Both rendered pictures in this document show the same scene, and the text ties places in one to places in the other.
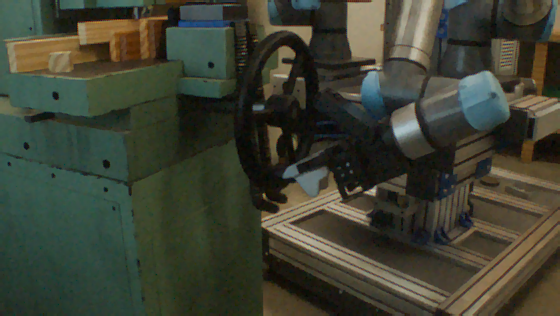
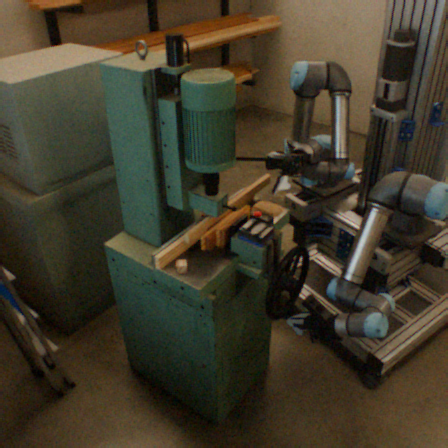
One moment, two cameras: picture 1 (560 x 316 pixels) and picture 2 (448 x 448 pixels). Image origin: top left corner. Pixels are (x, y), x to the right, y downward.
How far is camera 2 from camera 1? 97 cm
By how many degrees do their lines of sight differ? 18
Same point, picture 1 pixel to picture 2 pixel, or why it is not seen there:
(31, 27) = (151, 213)
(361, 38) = (362, 69)
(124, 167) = (212, 311)
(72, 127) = not seen: hidden behind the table
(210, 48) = (254, 255)
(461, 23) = not seen: hidden behind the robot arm
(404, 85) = (347, 295)
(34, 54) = (166, 258)
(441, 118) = (355, 331)
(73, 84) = (192, 288)
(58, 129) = not seen: hidden behind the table
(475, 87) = (370, 324)
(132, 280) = (210, 351)
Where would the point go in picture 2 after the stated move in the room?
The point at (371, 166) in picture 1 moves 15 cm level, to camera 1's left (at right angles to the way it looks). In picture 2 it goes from (325, 333) to (280, 329)
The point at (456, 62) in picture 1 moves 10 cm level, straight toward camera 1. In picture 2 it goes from (398, 223) to (394, 235)
